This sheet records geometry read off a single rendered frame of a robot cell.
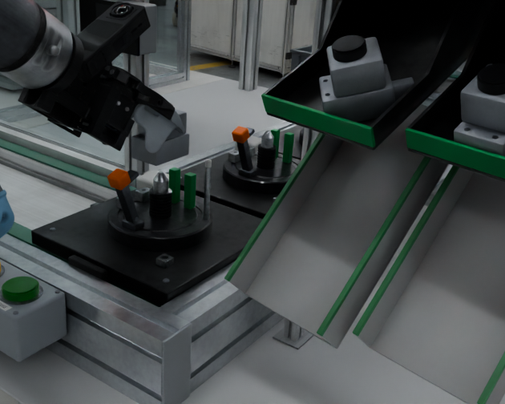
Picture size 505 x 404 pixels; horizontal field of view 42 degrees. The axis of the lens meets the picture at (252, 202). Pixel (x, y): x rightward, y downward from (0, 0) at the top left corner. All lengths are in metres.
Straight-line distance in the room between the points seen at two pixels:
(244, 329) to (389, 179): 0.27
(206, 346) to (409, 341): 0.24
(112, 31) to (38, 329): 0.34
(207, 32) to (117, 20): 5.93
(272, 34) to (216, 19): 0.71
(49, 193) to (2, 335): 0.42
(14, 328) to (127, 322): 0.12
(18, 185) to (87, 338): 0.47
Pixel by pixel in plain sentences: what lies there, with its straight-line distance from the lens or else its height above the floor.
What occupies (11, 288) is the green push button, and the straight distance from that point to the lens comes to 0.78.
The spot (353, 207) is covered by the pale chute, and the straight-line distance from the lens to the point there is 0.71.
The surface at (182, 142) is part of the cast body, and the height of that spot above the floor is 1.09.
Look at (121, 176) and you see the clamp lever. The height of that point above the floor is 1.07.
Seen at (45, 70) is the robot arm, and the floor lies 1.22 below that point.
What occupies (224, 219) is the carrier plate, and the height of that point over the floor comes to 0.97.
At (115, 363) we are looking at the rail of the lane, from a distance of 0.77.
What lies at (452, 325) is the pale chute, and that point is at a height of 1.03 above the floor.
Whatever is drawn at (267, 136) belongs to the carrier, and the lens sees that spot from 1.06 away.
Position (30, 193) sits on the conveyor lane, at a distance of 1.16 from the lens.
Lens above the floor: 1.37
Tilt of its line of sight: 24 degrees down
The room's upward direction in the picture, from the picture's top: 4 degrees clockwise
